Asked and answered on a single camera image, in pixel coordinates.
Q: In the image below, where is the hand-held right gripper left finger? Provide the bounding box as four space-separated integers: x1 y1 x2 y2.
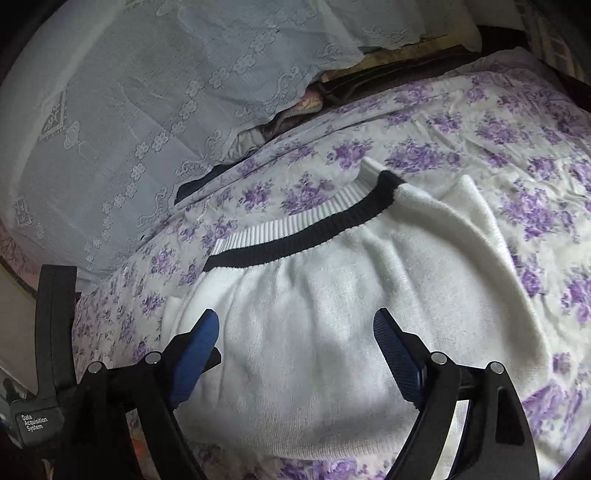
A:
53 308 222 480

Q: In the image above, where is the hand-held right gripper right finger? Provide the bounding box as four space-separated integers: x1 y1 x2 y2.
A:
372 307 541 480

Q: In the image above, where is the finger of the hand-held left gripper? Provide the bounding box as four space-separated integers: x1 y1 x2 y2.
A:
36 264 79 400

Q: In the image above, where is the white sweater with black stripes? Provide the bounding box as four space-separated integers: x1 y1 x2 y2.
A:
157 157 552 461

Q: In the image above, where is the pile of folded clothes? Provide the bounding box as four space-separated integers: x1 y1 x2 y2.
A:
174 34 483 205

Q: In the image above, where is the purple floral bed sheet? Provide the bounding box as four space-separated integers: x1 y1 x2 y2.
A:
69 46 591 480

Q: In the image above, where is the white lace cloth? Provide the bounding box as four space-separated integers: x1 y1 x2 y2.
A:
0 0 483 289

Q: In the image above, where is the plaid cloth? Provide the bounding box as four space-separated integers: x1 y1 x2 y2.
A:
524 0 580 81

